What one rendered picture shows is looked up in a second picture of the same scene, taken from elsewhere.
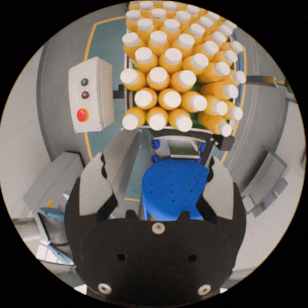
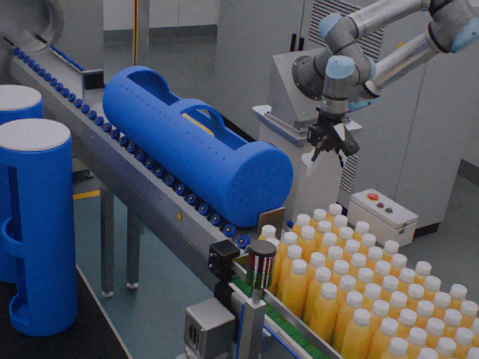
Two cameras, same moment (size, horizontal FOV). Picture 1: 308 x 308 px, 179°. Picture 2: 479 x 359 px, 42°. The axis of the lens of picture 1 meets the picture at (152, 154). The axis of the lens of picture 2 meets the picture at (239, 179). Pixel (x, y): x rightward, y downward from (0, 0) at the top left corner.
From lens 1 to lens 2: 1.82 m
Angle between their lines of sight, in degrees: 39
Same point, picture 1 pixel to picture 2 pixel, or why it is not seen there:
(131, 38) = (390, 243)
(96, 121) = (358, 197)
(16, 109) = not seen: outside the picture
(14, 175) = not seen: outside the picture
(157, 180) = (281, 184)
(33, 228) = (379, 80)
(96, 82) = (379, 212)
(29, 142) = not seen: outside the picture
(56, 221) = (355, 101)
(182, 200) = (268, 167)
